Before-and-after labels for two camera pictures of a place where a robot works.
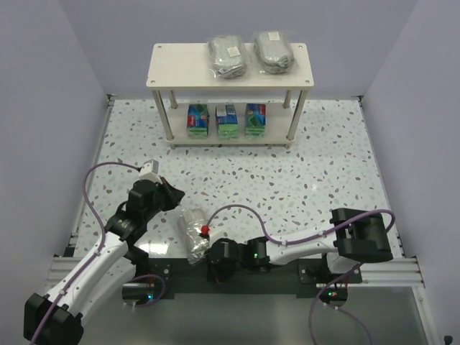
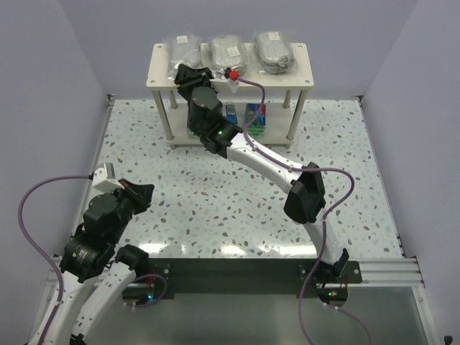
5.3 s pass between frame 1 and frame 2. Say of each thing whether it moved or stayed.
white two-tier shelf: stayed
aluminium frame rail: stayed
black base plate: stayed
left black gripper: moved
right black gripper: moved
